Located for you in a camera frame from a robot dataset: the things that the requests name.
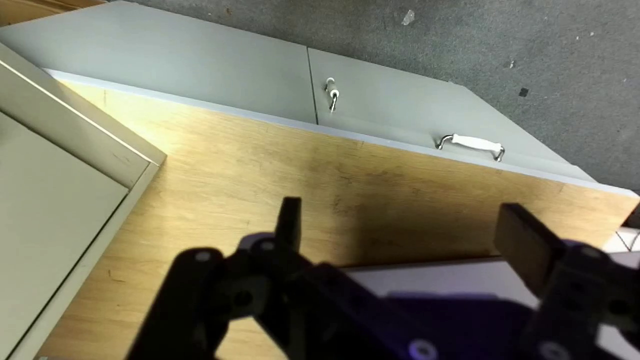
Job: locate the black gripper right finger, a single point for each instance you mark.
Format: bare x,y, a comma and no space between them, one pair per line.
579,291

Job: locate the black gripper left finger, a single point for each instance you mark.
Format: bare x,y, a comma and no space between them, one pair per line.
266,278

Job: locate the grey cabinet with wooden top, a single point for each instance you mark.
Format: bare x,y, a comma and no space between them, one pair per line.
364,207

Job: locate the silver cabinet key lock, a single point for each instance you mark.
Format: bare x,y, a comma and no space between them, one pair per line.
332,93

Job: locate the white drawer handle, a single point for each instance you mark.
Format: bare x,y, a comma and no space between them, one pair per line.
497,151

